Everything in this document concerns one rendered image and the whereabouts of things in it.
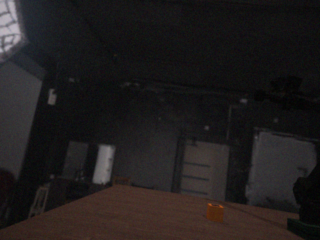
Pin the orange block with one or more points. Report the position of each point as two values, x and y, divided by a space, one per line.
215 212

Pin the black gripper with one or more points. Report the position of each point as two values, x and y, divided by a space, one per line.
260 95

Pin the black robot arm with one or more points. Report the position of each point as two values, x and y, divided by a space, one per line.
306 190

